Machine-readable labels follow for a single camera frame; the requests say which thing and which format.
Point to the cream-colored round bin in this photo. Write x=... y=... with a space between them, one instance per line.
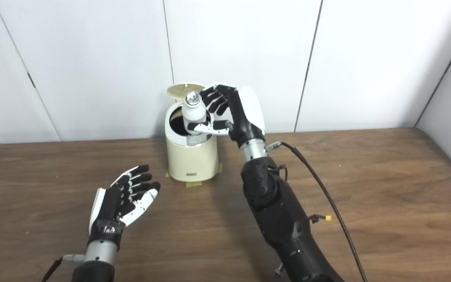
x=192 y=160

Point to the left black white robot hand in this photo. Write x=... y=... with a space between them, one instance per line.
x=108 y=207

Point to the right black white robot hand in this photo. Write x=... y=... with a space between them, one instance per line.
x=249 y=113

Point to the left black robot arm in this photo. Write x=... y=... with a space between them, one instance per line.
x=98 y=262

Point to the dark wall panel hinge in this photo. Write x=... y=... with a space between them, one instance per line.
x=31 y=79

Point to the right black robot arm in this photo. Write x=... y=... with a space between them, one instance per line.
x=280 y=211

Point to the small white plastic bottle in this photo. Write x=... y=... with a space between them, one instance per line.
x=192 y=111

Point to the round cream bin lid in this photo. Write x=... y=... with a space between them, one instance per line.
x=178 y=91

